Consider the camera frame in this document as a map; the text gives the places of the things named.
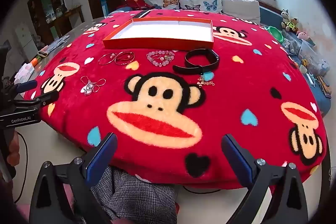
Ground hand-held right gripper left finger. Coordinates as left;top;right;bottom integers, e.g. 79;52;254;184
29;132;118;224

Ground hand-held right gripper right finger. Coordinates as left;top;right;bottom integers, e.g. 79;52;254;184
221;134;309;224

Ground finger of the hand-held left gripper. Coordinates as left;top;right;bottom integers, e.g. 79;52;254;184
12;92;59;110
5;80;38;98

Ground silver bangle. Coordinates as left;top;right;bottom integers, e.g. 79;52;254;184
115;51;135;65
98;53;116;65

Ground gold chain bracelet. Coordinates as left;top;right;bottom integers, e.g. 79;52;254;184
197;76;216;88

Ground black smart band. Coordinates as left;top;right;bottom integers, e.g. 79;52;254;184
172;49;219;74

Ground pink bead bracelet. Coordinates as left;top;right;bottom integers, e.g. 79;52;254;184
146;50;175;66

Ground orange shallow box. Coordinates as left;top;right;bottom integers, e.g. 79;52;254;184
102;17;214;51

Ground person's left hand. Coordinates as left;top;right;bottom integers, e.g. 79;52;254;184
7;132;21;167

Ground white plastic packet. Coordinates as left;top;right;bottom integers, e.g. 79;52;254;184
14;59;40;83

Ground grey knitted glove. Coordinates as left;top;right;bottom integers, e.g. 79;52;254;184
38;35;70;59

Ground grey plaid trousers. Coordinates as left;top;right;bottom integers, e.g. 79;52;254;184
91;166;177;224

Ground red monkey printed blanket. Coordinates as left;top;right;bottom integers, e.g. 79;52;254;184
22;9;327;188

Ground grey star tablecloth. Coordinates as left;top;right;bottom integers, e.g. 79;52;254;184
31;17;109;75

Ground wooden side table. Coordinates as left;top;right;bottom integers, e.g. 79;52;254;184
55;6;85;35

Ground dark wooden cabinet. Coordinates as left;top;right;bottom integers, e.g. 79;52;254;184
28;0;66;43

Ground stack of books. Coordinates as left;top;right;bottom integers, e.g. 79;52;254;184
316;76;332;97

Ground grey plush toy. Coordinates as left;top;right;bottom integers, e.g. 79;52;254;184
283;38;298;54

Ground clear plastic container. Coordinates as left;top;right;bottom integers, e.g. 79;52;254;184
299;39;330;75

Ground black remote control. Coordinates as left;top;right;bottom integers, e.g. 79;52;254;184
133;9;153;19

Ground green plastic bowl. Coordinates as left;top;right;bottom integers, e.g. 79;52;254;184
265;26;284;43

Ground bear plush toy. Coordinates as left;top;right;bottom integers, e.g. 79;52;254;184
285;17;300;33

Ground blue sofa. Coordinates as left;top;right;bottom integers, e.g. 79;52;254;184
259;6;331;117

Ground cream cushion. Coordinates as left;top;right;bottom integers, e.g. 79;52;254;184
222;0;260;25

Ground black cable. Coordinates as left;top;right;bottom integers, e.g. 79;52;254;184
14;131;28;205

